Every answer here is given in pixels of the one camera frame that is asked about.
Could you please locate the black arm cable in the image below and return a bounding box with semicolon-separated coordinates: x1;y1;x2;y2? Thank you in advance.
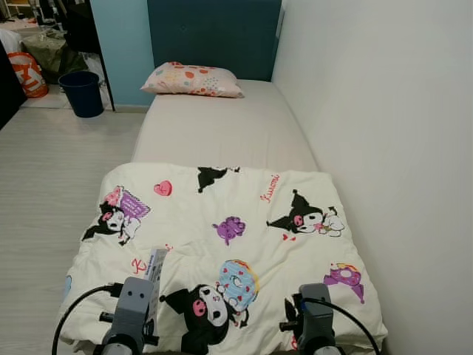
52;283;123;355
294;296;381;355

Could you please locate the round blue waste bin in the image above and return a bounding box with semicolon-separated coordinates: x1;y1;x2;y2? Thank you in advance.
58;70;106;119

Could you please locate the white book with blue letters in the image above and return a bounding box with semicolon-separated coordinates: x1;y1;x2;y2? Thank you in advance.
144;248;169;326

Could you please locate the teal upholstered headboard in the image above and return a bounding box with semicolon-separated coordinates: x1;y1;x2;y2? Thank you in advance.
146;0;284;82

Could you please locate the orange and white bag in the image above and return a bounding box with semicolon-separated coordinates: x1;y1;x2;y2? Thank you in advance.
6;50;49;99

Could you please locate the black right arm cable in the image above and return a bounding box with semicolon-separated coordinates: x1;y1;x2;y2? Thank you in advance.
294;296;381;355

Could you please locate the mattress with beige sheet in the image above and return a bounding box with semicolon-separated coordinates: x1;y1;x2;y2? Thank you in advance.
132;78;319;175

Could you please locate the black door leaf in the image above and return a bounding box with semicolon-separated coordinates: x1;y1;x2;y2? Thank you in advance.
0;44;27;130

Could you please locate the pink pillow with orange spots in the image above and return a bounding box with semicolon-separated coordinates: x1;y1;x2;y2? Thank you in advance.
140;61;245;99

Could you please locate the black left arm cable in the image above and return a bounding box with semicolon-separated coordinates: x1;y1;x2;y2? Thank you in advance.
52;283;123;355

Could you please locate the cream cartoon print quilt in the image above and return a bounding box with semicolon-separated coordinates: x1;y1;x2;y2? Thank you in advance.
58;163;389;354

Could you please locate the bulky beige sack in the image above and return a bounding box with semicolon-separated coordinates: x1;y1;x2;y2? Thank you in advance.
22;30;75;75

